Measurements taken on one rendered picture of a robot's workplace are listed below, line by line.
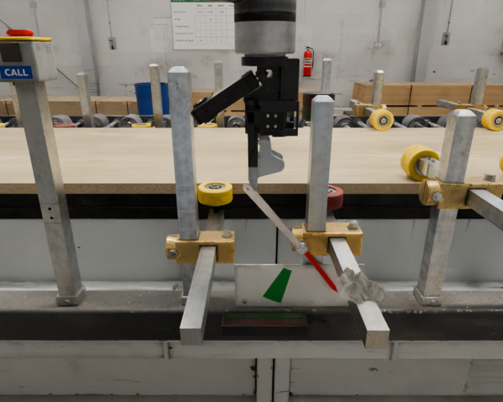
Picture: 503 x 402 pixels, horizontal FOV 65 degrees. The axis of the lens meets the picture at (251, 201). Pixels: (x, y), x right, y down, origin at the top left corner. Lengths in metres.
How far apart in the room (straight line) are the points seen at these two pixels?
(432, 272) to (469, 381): 0.67
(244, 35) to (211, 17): 7.33
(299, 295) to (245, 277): 0.12
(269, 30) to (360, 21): 7.56
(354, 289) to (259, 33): 0.39
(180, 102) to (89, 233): 0.51
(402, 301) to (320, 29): 7.28
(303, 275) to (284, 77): 0.40
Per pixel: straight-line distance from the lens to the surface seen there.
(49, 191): 0.82
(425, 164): 0.99
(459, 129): 0.79
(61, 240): 0.86
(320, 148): 0.72
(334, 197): 0.86
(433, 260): 0.87
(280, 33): 0.59
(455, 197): 0.82
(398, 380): 1.42
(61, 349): 1.06
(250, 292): 0.83
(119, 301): 0.91
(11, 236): 1.19
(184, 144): 0.72
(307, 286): 0.83
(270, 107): 0.60
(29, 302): 0.98
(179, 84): 0.70
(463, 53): 8.80
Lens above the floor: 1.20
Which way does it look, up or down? 21 degrees down
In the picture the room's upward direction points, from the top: straight up
